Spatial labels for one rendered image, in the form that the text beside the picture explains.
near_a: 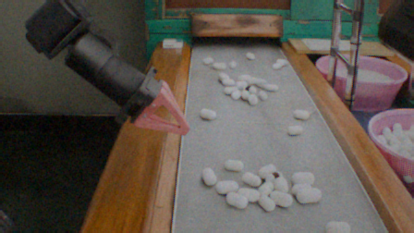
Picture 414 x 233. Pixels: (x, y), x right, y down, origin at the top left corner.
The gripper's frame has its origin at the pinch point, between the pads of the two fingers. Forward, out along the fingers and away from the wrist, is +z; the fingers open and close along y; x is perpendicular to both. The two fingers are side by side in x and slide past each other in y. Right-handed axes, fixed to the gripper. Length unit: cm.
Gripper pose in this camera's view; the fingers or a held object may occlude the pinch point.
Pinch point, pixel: (183, 128)
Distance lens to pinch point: 63.3
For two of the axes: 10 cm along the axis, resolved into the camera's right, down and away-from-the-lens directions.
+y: 0.2, -3.9, 9.2
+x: -6.3, 7.1, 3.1
